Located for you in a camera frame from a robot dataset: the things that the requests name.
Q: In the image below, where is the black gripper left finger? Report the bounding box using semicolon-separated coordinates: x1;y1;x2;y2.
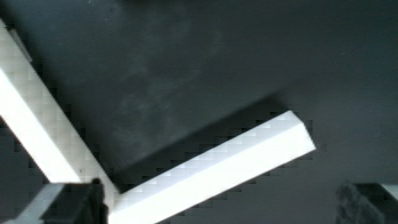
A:
14;179;108;224

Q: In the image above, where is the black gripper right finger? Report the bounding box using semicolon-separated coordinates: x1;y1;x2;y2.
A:
335;183;398;224

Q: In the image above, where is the white U-shaped obstacle fence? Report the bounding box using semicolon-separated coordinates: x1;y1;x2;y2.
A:
0;21;314;224

